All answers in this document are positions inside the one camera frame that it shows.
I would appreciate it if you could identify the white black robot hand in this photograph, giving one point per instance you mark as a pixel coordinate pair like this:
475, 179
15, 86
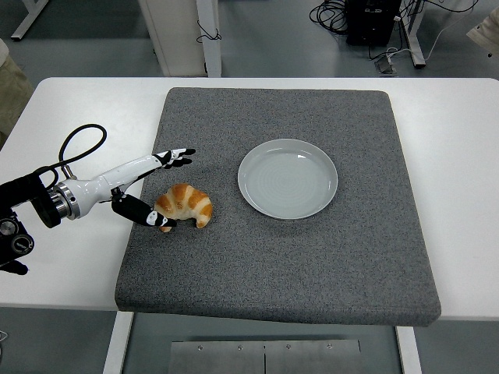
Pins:
117, 175

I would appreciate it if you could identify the golden croissant bread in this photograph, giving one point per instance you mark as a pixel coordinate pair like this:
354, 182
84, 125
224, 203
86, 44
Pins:
191, 200

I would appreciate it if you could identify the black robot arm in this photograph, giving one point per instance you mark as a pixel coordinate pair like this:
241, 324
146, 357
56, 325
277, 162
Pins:
23, 187

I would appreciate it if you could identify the grey round plate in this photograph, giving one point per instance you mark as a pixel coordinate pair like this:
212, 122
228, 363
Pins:
288, 183

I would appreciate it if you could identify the person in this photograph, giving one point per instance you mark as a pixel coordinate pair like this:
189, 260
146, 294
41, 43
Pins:
487, 31
11, 89

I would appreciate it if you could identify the white table leg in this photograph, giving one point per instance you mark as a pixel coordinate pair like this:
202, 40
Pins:
117, 343
408, 350

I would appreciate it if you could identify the grey felt mat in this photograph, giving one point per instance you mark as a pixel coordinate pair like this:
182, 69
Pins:
273, 265

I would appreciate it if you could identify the grey foot pedal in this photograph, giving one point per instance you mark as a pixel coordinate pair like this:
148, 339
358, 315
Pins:
386, 65

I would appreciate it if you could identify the black computer tower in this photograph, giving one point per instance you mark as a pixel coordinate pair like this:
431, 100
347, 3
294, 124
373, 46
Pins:
370, 21

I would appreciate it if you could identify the white desk leg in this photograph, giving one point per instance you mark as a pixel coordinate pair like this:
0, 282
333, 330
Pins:
414, 35

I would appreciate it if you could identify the white desk foot frame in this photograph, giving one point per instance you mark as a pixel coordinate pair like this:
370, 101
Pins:
29, 19

